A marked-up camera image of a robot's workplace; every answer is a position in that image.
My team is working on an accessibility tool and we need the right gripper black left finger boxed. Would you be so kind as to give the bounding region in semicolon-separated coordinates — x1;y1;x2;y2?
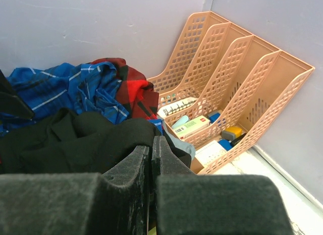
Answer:
1;146;149;234

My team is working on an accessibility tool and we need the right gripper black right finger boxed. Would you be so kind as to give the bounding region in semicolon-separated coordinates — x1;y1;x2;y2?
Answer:
151;136;293;234

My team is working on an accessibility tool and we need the black shirt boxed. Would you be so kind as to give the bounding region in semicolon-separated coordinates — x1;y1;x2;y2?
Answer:
0;69;192;175

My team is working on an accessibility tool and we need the red plaid shirt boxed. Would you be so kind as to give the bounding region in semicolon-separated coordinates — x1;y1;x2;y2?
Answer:
91;58;159;120

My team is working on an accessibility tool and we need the blue plaid shirt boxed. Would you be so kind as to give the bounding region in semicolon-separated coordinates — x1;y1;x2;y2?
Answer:
0;62;165;137

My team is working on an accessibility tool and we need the white paper pad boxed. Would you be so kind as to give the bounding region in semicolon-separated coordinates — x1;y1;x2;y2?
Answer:
195;140;227;167

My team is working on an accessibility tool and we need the grey cloth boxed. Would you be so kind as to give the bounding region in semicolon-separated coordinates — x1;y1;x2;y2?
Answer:
162;121;196;160

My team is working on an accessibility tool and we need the green white box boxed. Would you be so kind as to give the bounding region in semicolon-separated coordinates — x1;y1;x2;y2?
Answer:
174;116;210;139

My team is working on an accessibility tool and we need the yellow grey stapler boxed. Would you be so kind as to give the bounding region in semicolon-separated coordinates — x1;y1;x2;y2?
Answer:
221;126;243;141

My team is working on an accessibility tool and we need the blue small box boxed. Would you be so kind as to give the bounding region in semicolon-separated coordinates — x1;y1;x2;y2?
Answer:
207;111;221;123

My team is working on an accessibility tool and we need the white spiral notebook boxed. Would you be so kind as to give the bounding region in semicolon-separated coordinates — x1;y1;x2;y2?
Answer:
157;97;197;119

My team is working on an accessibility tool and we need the pink plastic file organizer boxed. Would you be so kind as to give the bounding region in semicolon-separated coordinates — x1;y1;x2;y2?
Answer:
150;11;314;174

